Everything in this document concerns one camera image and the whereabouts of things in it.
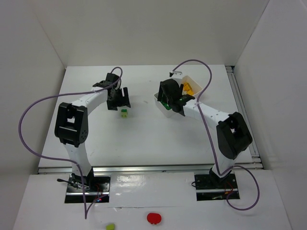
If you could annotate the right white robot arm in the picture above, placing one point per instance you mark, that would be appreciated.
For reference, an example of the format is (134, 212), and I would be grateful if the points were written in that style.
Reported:
(233, 135)

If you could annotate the yellow lego brick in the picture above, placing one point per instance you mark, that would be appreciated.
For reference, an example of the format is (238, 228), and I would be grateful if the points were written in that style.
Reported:
(187, 89)

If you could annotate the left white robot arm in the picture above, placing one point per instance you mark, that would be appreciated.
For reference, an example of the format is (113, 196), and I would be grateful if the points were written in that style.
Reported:
(72, 128)

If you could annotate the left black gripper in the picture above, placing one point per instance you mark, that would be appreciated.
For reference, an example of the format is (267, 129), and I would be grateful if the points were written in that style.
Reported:
(119, 101)

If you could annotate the white divided sorting tray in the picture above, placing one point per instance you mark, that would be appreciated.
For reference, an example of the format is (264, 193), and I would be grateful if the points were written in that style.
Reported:
(196, 88)

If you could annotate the light green brick foreground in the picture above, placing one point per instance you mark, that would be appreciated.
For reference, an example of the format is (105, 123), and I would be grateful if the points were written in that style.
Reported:
(110, 226)

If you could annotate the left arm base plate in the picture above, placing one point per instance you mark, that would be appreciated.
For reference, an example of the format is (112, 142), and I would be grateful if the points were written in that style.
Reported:
(98, 190)

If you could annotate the red round object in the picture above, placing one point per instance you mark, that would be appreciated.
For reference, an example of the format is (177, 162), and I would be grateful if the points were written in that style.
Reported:
(154, 218)

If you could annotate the aluminium rail front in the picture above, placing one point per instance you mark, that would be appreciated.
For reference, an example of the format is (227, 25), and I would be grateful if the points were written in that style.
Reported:
(131, 169)

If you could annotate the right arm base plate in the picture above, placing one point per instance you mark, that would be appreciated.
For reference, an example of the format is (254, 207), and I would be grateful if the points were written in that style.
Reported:
(206, 190)

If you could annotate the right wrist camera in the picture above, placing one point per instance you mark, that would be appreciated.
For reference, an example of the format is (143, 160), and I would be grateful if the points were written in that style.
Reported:
(175, 74)

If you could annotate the aluminium rail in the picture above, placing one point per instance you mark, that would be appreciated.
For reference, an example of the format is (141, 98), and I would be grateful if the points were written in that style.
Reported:
(131, 169)
(241, 107)

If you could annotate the aluminium rail right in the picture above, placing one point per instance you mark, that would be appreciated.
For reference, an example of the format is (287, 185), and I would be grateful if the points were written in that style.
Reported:
(241, 107)

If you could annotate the light green bottom brick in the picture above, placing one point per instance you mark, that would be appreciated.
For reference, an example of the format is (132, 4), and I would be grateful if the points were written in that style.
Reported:
(124, 114)

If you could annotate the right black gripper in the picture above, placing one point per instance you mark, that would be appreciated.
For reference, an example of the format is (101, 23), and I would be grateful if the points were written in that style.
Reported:
(168, 100)

